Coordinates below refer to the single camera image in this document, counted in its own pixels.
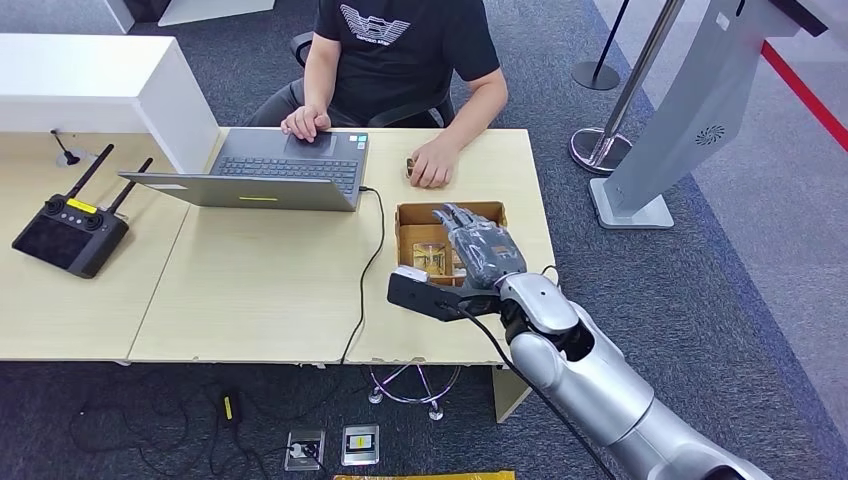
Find closed floor socket yellow label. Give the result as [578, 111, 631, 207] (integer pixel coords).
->
[340, 424, 382, 468]

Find grey laptop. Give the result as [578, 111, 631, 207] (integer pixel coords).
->
[117, 128, 370, 214]

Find yellow floor strip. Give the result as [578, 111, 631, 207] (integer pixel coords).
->
[333, 470, 516, 480]

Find room key card upright print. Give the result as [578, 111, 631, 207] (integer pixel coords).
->
[411, 243, 447, 276]

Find white counter partition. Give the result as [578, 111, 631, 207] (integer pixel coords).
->
[0, 34, 221, 176]

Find silver stanchion post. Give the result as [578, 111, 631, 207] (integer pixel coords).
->
[568, 0, 685, 178]

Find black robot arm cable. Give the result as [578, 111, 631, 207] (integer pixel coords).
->
[457, 264, 619, 480]

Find person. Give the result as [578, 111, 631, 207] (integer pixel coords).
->
[245, 0, 510, 189]

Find black floor cable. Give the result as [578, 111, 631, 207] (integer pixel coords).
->
[69, 380, 333, 480]

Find chrome stool base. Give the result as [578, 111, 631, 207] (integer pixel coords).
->
[366, 364, 462, 423]

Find cardboard divided box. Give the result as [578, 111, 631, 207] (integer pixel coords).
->
[394, 201, 510, 289]

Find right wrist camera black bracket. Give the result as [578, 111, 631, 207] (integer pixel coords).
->
[386, 264, 505, 324]

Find black stanchion post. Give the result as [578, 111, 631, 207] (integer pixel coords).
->
[570, 0, 631, 93]

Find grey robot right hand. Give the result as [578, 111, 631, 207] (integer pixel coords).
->
[431, 202, 529, 293]

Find red barrier belt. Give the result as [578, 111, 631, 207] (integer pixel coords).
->
[759, 40, 848, 155]

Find grey kiosk stand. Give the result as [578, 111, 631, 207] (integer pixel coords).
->
[588, 0, 829, 231]

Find black laptop power cable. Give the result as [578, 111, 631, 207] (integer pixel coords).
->
[338, 187, 386, 367]

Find black remote controller with antennas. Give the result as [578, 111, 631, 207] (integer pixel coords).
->
[11, 144, 154, 280]

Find person's left hand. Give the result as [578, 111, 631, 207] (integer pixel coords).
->
[405, 135, 460, 189]

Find person's right hand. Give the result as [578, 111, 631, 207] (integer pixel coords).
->
[280, 104, 333, 144]

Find white furniture panel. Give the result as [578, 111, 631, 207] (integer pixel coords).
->
[156, 0, 276, 30]

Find beige desk leg panel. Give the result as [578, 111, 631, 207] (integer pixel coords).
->
[490, 365, 538, 425]

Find open floor socket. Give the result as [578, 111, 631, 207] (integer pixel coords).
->
[284, 430, 327, 473]

